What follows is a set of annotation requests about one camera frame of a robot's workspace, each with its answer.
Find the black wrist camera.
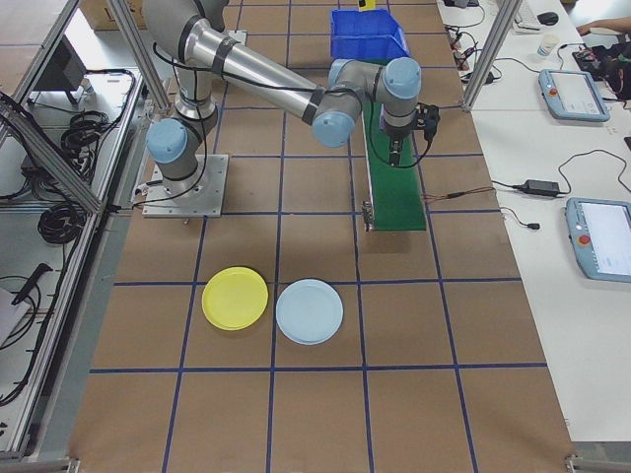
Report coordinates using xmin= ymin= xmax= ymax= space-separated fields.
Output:
xmin=415 ymin=101 xmax=441 ymax=142

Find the black flat box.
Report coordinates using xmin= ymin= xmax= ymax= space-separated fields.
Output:
xmin=41 ymin=36 xmax=93 ymax=104

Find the black handheld tool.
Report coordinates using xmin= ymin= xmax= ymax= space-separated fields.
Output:
xmin=12 ymin=263 xmax=53 ymax=304

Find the light blue teach pendant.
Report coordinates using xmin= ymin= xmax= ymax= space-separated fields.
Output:
xmin=537 ymin=67 xmax=611 ymax=123
xmin=564 ymin=196 xmax=631 ymax=283

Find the bare person forearm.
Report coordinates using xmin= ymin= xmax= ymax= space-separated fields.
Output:
xmin=589 ymin=17 xmax=631 ymax=34

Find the white keyboard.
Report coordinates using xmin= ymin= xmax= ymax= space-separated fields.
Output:
xmin=512 ymin=0 xmax=543 ymax=31

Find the blue plastic storage bin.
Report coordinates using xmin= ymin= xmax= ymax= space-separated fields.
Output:
xmin=328 ymin=8 xmax=411 ymax=61

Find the aluminium upright post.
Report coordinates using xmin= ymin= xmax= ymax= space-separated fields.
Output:
xmin=460 ymin=0 xmax=525 ymax=113

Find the yellow plate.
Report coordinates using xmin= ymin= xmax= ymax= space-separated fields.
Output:
xmin=201 ymin=266 xmax=270 ymax=332

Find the aluminium bar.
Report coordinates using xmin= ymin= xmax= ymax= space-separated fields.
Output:
xmin=0 ymin=455 xmax=80 ymax=473
xmin=566 ymin=452 xmax=631 ymax=473

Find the light blue plate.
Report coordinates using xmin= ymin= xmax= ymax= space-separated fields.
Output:
xmin=275 ymin=278 xmax=345 ymax=346

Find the V-shaped metal bar frame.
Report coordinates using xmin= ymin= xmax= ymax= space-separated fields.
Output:
xmin=0 ymin=0 xmax=172 ymax=462

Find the brown cardboard box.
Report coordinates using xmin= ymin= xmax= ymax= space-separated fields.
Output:
xmin=78 ymin=0 xmax=149 ymax=29

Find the white desk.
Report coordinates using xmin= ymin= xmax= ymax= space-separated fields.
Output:
xmin=436 ymin=0 xmax=631 ymax=444

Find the green conveyor belt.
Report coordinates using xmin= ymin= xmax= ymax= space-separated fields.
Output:
xmin=361 ymin=96 xmax=428 ymax=235

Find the white paper cup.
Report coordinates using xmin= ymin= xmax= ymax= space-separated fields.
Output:
xmin=536 ymin=34 xmax=560 ymax=59

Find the black cable with small plug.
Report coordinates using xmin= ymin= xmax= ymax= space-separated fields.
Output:
xmin=499 ymin=205 xmax=541 ymax=233

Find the black cable bundle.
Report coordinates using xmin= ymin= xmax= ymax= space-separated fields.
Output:
xmin=61 ymin=110 xmax=122 ymax=173

